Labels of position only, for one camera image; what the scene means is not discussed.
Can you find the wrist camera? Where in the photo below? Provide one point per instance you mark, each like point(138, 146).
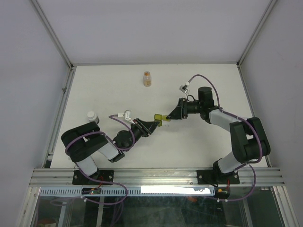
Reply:
point(126, 116)
point(185, 88)

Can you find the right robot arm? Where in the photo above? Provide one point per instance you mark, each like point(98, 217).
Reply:
point(248, 138)

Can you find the aluminium mounting rail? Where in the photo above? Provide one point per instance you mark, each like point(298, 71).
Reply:
point(132, 177)

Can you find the clear bottle orange pills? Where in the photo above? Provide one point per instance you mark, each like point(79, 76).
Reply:
point(147, 79)

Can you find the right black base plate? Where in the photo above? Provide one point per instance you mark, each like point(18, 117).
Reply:
point(215, 179)

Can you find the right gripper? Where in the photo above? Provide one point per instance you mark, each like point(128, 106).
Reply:
point(180, 111)

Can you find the white cap pill bottle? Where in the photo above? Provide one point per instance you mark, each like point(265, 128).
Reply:
point(92, 117)

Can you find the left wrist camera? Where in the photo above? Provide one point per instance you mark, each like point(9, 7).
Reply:
point(126, 116)

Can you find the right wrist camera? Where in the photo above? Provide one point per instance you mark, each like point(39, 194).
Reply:
point(185, 88)

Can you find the white slotted cable duct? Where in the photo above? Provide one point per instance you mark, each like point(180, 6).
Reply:
point(131, 191)

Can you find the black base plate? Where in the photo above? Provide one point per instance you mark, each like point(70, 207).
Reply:
point(215, 179)
point(100, 175)

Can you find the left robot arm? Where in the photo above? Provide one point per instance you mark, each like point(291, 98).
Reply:
point(83, 141)

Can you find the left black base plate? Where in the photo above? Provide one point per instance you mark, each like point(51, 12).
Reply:
point(100, 175)

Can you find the green pill box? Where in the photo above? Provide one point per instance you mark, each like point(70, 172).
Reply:
point(160, 119)

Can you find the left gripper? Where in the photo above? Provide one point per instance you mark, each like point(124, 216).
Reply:
point(146, 128)

